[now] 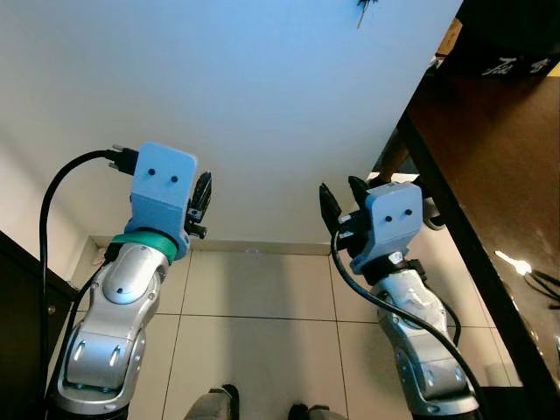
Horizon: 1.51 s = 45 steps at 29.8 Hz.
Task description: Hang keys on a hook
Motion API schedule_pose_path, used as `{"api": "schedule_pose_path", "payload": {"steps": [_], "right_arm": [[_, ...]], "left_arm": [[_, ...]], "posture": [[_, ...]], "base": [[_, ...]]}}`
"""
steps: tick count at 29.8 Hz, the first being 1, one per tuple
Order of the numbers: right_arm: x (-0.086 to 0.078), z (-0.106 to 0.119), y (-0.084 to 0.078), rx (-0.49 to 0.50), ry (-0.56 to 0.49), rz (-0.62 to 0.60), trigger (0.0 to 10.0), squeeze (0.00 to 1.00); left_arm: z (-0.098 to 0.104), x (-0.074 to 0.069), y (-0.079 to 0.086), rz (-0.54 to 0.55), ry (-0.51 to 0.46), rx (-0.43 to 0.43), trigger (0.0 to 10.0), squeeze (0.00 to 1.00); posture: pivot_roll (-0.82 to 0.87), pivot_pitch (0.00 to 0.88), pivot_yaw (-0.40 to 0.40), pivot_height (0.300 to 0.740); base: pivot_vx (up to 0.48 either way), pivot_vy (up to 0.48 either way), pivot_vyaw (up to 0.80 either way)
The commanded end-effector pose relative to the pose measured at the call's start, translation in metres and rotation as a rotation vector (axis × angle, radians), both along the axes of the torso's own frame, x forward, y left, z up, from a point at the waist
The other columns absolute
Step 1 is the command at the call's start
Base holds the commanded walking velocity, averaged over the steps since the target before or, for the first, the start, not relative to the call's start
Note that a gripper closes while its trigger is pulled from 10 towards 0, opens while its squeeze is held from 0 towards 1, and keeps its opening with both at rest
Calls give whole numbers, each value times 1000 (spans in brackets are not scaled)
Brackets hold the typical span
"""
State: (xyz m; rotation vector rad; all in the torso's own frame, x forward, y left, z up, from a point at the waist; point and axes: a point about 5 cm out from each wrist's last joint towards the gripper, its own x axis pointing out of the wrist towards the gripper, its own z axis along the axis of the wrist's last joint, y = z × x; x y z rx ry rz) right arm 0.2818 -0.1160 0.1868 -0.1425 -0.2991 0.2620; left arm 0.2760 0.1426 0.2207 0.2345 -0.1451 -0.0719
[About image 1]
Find black bag with white print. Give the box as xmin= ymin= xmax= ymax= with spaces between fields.
xmin=437 ymin=0 xmax=560 ymax=79

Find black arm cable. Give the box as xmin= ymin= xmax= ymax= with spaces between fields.
xmin=38 ymin=147 xmax=143 ymax=396
xmin=330 ymin=229 xmax=487 ymax=419

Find light blue left wrist camera mount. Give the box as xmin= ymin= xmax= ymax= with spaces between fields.
xmin=129 ymin=142 xmax=199 ymax=256

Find crumpled brown paper bag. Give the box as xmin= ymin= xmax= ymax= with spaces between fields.
xmin=437 ymin=17 xmax=464 ymax=59

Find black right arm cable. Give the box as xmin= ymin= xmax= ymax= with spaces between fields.
xmin=330 ymin=229 xmax=487 ymax=419

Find dark brown wooden table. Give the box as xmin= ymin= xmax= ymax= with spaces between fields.
xmin=374 ymin=66 xmax=560 ymax=420

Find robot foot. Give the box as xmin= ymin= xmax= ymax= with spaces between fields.
xmin=288 ymin=401 xmax=347 ymax=420
xmin=183 ymin=383 xmax=242 ymax=420

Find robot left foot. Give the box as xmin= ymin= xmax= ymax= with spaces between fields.
xmin=183 ymin=383 xmax=242 ymax=420

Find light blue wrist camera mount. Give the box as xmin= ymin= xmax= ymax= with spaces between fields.
xmin=350 ymin=182 xmax=426 ymax=269
xmin=129 ymin=142 xmax=199 ymax=256

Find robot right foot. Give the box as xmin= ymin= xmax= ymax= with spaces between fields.
xmin=288 ymin=401 xmax=347 ymax=420

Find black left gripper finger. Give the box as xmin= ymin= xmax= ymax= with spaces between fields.
xmin=192 ymin=171 xmax=214 ymax=221

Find key bunch with black strap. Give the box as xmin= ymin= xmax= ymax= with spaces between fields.
xmin=494 ymin=250 xmax=560 ymax=309

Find dark wooden cabinet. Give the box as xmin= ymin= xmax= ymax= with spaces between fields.
xmin=0 ymin=229 xmax=79 ymax=420

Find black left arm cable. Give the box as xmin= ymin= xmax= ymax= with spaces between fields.
xmin=38 ymin=147 xmax=143 ymax=396

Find light blue right wrist camera mount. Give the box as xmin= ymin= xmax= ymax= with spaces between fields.
xmin=350 ymin=182 xmax=426 ymax=269

